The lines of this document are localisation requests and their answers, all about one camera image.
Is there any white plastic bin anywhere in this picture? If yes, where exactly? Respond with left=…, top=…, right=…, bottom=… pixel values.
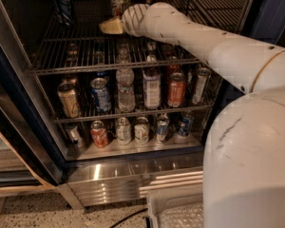
left=147, top=184, right=203, bottom=228

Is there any silver can bottom left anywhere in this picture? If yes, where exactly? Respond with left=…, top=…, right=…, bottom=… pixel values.
left=65, top=123, right=84, bottom=148

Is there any black cable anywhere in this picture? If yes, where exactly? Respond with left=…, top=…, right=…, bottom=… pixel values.
left=108, top=207, right=149, bottom=228

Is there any middle wire shelf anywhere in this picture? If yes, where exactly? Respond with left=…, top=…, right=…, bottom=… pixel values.
left=53, top=60, right=224, bottom=124

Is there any blue silver can bottom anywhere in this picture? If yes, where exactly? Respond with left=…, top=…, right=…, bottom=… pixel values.
left=156, top=114, right=170, bottom=143

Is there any white green 7up can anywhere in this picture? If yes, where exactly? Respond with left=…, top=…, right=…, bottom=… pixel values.
left=110, top=0, right=131, bottom=16

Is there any orange soda can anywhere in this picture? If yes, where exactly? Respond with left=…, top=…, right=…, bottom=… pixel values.
left=167, top=72, right=186, bottom=107

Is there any clear water bottle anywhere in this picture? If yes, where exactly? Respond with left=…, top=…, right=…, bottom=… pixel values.
left=116, top=45, right=135, bottom=113

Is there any bubble wrap sheet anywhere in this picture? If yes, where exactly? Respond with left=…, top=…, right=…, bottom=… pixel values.
left=159, top=202, right=203, bottom=228

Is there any stainless steel fridge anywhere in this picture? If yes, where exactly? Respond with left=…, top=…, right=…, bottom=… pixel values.
left=0, top=0, right=276, bottom=208

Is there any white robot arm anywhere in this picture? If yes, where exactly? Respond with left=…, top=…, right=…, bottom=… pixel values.
left=100, top=3, right=285, bottom=228

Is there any blue pepsi can bottom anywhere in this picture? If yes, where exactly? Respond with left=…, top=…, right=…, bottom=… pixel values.
left=177, top=110, right=194, bottom=137

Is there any purple label bottle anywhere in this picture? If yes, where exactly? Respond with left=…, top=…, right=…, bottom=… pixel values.
left=142, top=54, right=162, bottom=110

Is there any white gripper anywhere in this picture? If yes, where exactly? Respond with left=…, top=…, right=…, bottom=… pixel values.
left=99, top=4, right=149, bottom=37

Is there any slim silver red can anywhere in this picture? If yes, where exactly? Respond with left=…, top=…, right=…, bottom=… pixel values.
left=192, top=67, right=211, bottom=105

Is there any red can bottom shelf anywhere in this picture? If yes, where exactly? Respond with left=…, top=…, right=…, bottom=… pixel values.
left=90, top=121, right=108, bottom=148

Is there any blue pepsi can middle shelf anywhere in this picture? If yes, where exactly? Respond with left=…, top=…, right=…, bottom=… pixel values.
left=90, top=78, right=111, bottom=113

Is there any top wire shelf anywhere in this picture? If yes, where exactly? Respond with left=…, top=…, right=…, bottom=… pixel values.
left=30, top=0, right=245, bottom=75

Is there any white red can bottom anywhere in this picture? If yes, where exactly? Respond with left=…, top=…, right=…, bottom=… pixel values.
left=134, top=117, right=149, bottom=144

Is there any open fridge door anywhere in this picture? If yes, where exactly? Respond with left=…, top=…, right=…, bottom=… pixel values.
left=0, top=83, right=59, bottom=197

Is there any gold can middle shelf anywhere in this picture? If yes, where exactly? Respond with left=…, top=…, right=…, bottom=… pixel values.
left=57, top=83, right=81, bottom=118

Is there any wire shelf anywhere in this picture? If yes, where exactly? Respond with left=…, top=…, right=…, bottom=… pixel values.
left=53, top=60, right=224, bottom=124
left=30, top=0, right=245, bottom=75

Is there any white green can bottom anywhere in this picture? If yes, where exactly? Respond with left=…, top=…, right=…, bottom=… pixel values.
left=115, top=117, right=131, bottom=145

